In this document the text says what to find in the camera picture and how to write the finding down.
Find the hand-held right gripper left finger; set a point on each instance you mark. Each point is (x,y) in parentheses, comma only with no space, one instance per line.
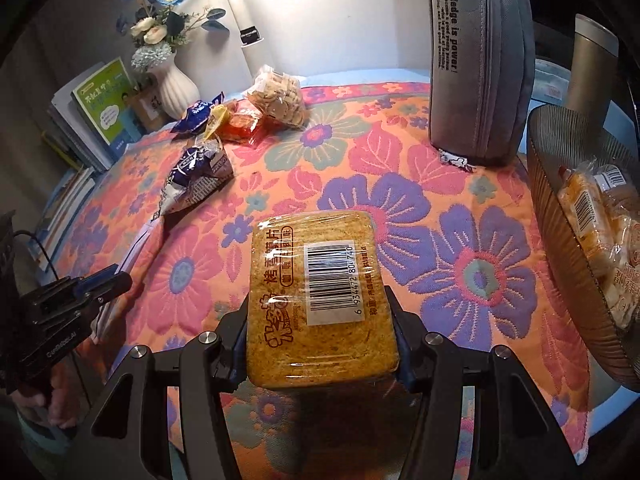
(225,340)

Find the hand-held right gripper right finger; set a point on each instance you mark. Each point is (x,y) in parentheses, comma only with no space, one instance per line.
(412,355)

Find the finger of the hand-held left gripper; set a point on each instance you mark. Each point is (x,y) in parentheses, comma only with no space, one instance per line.
(95,279)
(117,285)

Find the brown toast slices packet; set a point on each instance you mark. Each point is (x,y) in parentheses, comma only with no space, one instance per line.
(280,310)

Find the blue white patterned snack packet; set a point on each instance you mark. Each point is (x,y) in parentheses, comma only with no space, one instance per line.
(205,192)

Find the dark blue puffed snack packet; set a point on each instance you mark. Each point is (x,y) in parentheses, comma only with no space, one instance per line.
(186,164)

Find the blue crinkled snack packet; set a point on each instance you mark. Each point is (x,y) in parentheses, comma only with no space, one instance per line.
(195,115)

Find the yellow clear snack packet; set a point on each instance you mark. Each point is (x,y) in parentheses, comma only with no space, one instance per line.
(216,120)

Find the red orange snack packet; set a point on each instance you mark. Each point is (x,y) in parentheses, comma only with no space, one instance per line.
(245,127)

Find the dark ribbed bowl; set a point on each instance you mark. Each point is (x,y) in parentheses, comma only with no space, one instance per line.
(555,200)

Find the orange cake packet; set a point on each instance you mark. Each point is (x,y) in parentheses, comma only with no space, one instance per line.
(585,210)

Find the clear bag of round crackers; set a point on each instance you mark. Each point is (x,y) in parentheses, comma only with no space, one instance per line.
(277,97)

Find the person's left forearm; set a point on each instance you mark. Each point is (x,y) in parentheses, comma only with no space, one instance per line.
(35,450)

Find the person's left hand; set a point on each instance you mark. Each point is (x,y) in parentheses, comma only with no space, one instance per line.
(50,405)

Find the stack of books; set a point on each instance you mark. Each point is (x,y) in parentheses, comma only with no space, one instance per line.
(65,130)

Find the small blue book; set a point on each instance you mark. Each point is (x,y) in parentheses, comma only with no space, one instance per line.
(131,125)

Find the green cover book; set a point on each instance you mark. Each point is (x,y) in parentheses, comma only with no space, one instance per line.
(100,105)

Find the black white fabric charm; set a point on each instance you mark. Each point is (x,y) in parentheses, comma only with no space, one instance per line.
(457,160)

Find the floral woven cloth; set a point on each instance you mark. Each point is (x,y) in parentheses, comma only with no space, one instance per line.
(350,160)

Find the artificial flower bouquet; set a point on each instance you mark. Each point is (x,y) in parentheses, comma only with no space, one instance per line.
(150,30)

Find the grey pencil case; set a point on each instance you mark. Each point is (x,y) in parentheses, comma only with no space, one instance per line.
(480,85)

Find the black lamp clip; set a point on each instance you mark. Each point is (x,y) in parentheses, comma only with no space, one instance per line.
(250,35)

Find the light blue tissue pack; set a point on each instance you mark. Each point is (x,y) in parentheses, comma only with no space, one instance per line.
(550,85)

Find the white desk lamp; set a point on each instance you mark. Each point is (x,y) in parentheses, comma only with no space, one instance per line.
(242,5)

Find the metal thermos bottle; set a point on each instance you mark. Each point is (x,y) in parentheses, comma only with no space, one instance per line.
(590,70)

